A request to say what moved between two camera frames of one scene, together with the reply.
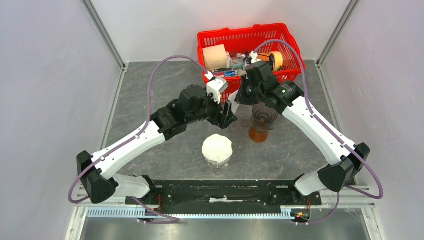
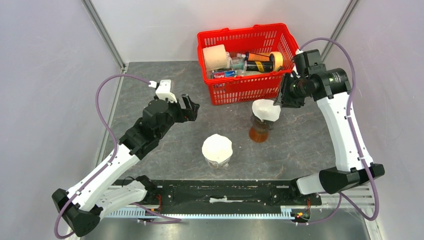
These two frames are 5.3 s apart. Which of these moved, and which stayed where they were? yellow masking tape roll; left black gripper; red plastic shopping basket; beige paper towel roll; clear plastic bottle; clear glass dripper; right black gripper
Moved: right black gripper; left black gripper
Stayed: clear glass dripper; beige paper towel roll; yellow masking tape roll; clear plastic bottle; red plastic shopping basket
